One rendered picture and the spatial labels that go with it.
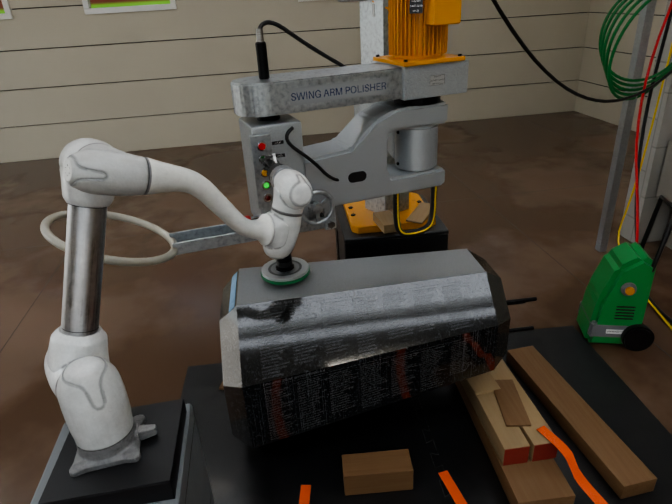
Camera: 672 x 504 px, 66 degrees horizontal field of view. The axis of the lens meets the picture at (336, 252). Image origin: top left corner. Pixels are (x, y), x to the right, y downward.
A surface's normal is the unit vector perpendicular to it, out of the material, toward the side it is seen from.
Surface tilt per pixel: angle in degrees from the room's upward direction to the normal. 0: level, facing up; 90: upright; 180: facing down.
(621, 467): 0
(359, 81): 90
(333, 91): 90
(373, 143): 90
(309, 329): 45
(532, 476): 0
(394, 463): 0
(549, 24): 90
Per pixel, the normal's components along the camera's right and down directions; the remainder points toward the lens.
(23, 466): -0.05, -0.89
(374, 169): 0.37, 0.40
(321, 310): 0.08, -0.33
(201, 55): 0.16, 0.43
